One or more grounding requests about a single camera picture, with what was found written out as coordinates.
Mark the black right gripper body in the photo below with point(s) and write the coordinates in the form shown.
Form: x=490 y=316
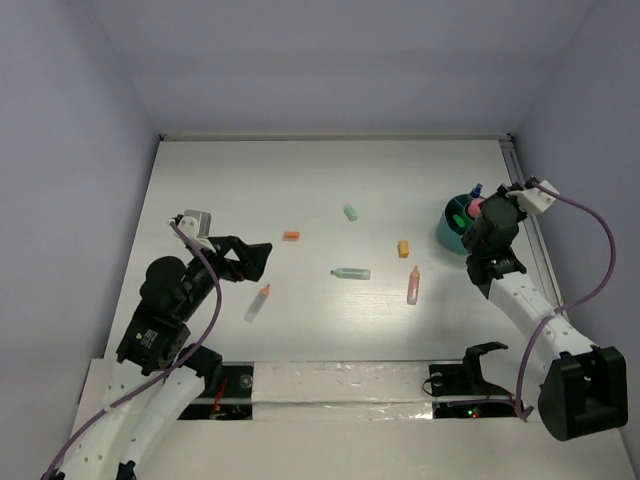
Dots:
x=502 y=193

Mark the green pencil-shaped clear case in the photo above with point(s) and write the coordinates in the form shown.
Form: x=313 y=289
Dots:
x=351 y=273

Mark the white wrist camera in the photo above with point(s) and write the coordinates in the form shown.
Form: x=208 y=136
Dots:
x=195 y=224
x=534 y=197

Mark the mint green eraser cap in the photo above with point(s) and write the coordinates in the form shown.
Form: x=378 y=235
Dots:
x=350 y=213

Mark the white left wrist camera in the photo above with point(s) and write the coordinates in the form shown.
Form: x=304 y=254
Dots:
x=195 y=224

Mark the clear blue glue bottle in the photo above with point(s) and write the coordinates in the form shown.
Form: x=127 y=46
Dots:
x=476 y=191

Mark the teal round organizer container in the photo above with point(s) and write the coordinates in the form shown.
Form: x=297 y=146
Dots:
x=449 y=234

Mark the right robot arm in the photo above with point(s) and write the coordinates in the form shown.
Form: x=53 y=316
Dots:
x=585 y=387

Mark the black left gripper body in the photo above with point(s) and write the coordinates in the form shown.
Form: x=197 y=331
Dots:
x=202 y=271

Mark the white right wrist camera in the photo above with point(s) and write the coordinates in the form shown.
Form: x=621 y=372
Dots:
x=534 y=197

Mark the pink orange pencil-shaped case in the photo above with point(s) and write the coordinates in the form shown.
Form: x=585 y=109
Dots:
x=413 y=286

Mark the orange tip clear pencil case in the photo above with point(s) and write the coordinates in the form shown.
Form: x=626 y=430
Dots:
x=257 y=304

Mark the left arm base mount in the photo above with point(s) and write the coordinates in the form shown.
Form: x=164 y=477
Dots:
x=232 y=400

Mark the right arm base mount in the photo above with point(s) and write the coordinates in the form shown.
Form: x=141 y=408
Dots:
x=459 y=390

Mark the green cap black highlighter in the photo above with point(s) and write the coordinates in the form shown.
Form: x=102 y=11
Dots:
x=458 y=220

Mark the aluminium rail right edge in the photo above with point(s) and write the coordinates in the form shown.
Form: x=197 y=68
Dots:
x=540 y=267

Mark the small orange eraser cap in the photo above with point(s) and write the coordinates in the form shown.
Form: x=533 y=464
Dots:
x=291 y=235

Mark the pink cap bottle in organizer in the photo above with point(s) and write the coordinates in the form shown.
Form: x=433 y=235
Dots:
x=474 y=207

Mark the yellow orange eraser cap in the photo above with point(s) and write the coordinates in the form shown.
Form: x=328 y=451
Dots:
x=403 y=249

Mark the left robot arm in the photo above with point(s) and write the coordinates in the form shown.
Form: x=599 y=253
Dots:
x=157 y=373

